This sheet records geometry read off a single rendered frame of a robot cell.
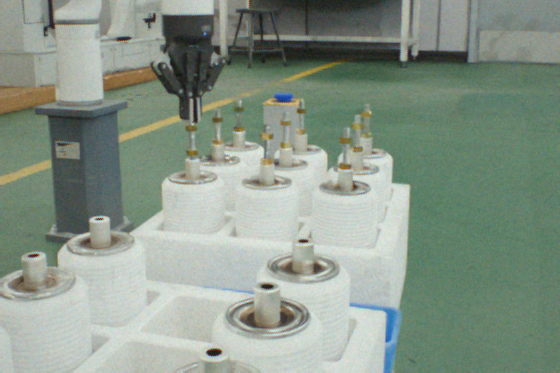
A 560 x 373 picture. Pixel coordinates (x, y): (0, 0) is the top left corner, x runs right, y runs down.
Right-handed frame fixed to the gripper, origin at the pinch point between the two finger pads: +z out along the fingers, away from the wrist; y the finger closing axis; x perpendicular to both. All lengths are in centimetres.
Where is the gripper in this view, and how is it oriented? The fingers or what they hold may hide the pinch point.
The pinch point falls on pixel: (190, 109)
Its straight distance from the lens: 103.7
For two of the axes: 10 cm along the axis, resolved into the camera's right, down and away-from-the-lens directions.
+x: -7.2, -1.6, 6.8
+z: 0.0, 9.7, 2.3
